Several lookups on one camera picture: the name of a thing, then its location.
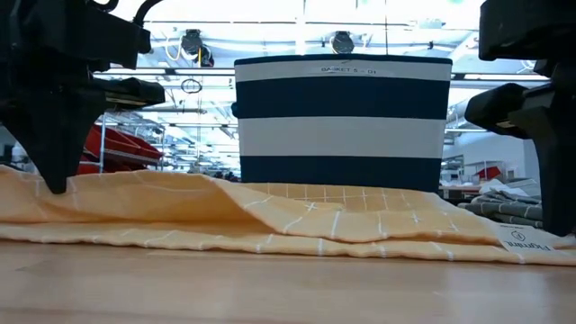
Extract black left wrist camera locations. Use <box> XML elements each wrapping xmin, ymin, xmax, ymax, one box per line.
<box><xmin>105</xmin><ymin>76</ymin><xmax>167</xmax><ymax>109</ymax></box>

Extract black ceiling cable reel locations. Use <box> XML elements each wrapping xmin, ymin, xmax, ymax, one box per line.
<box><xmin>330</xmin><ymin>30</ymin><xmax>356</xmax><ymax>55</ymax></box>
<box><xmin>181</xmin><ymin>29</ymin><xmax>215</xmax><ymax>68</ymax></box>

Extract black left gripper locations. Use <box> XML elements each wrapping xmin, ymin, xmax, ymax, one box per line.
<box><xmin>0</xmin><ymin>0</ymin><xmax>152</xmax><ymax>195</ymax></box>

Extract black hanging loop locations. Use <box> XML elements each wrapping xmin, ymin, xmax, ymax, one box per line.
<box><xmin>181</xmin><ymin>78</ymin><xmax>203</xmax><ymax>95</ymax></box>

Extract grey checked kitchen towel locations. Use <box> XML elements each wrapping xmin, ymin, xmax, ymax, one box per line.
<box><xmin>457</xmin><ymin>188</ymin><xmax>544</xmax><ymax>229</ymax></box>

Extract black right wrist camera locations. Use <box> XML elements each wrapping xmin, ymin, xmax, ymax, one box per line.
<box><xmin>464</xmin><ymin>83</ymin><xmax>541</xmax><ymax>139</ymax></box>

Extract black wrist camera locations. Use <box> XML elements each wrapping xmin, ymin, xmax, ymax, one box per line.
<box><xmin>105</xmin><ymin>76</ymin><xmax>167</xmax><ymax>109</ymax></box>
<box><xmin>464</xmin><ymin>83</ymin><xmax>541</xmax><ymax>139</ymax></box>

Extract small red crate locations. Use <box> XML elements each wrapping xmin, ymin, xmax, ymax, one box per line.
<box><xmin>476</xmin><ymin>166</ymin><xmax>503</xmax><ymax>181</ymax></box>

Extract red bins on rack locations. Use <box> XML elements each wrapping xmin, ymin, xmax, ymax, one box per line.
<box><xmin>96</xmin><ymin>112</ymin><xmax>166</xmax><ymax>175</ymax></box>

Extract orange checked kitchen towel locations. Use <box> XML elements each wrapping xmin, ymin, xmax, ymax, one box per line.
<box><xmin>0</xmin><ymin>164</ymin><xmax>576</xmax><ymax>266</ymax></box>

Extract navy white striped fabric basket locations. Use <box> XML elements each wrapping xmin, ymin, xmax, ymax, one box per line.
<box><xmin>231</xmin><ymin>53</ymin><xmax>454</xmax><ymax>194</ymax></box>

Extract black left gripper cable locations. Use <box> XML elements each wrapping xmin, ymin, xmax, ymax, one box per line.
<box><xmin>94</xmin><ymin>0</ymin><xmax>164</xmax><ymax>27</ymax></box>

